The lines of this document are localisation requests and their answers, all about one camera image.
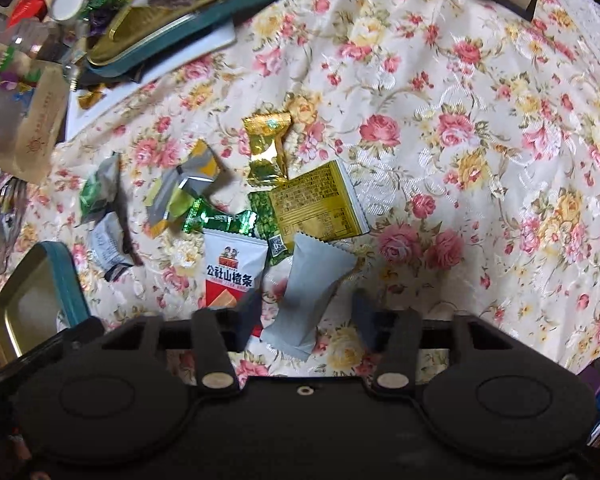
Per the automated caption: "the white lidded jar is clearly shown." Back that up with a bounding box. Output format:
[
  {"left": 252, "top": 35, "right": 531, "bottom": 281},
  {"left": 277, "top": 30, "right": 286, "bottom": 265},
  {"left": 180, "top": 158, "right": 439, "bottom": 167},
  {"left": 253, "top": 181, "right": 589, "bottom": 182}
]
[{"left": 48, "top": 0, "right": 85, "bottom": 25}]

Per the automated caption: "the green and white snack packet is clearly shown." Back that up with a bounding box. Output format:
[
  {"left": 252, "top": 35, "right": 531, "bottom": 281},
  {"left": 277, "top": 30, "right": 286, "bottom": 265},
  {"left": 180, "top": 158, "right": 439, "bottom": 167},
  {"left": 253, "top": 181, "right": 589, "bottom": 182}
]
[{"left": 79, "top": 152, "right": 140, "bottom": 282}]

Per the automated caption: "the silver yellow snack packet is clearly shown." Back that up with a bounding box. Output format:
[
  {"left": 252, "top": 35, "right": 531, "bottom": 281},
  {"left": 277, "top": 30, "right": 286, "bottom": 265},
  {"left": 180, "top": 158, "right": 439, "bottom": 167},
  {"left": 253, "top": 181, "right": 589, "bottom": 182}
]
[{"left": 144, "top": 140, "right": 221, "bottom": 238}]

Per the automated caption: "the brown paper bag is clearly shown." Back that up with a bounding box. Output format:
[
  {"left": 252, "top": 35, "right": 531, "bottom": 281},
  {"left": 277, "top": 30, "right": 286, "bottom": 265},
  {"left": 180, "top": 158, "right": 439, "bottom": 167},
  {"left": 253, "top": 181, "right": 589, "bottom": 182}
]
[{"left": 0, "top": 44, "right": 69, "bottom": 184}]

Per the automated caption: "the grey snack packet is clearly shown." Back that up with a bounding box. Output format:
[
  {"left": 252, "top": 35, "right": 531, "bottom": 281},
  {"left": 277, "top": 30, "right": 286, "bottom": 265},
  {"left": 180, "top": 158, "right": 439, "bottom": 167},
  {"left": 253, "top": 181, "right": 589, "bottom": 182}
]
[{"left": 261, "top": 233, "right": 358, "bottom": 361}]

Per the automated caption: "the white red hawthorn packet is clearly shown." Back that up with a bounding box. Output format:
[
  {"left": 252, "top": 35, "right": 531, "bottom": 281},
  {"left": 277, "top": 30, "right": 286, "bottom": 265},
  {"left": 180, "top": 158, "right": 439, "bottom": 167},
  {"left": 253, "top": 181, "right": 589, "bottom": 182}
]
[{"left": 204, "top": 229, "right": 268, "bottom": 308}]

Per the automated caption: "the gold foil candy packet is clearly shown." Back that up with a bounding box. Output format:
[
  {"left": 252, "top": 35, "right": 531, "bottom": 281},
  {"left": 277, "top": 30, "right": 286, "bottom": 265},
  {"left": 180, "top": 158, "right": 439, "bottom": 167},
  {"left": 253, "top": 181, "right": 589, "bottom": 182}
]
[{"left": 242, "top": 112, "right": 292, "bottom": 186}]

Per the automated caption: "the white board under tray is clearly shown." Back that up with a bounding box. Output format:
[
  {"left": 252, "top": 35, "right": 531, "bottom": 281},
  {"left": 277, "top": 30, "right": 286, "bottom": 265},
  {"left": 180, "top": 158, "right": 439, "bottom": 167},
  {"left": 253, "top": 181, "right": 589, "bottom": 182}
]
[{"left": 64, "top": 21, "right": 236, "bottom": 141}]

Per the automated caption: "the green foil candy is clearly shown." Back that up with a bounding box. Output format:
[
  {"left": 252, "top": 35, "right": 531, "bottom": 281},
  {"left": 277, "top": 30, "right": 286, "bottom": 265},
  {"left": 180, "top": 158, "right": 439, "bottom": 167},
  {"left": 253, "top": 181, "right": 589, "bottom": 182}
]
[{"left": 182, "top": 197, "right": 258, "bottom": 236}]

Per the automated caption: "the yellow gold box packet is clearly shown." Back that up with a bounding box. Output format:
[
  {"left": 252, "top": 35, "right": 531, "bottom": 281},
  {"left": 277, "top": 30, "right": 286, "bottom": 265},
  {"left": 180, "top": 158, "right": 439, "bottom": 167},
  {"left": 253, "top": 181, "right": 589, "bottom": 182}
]
[{"left": 268, "top": 160, "right": 370, "bottom": 248}]

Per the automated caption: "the empty gold teal tray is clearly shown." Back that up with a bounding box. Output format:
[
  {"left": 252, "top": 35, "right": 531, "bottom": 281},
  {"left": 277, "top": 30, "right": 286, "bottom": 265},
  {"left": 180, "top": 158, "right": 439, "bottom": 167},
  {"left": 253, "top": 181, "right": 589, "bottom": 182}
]
[{"left": 0, "top": 240, "right": 91, "bottom": 362}]

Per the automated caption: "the floral tablecloth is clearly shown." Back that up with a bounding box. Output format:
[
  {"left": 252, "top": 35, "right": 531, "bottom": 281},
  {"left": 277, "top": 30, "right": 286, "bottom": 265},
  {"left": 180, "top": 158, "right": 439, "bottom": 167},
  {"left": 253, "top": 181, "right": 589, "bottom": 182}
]
[{"left": 9, "top": 0, "right": 600, "bottom": 377}]

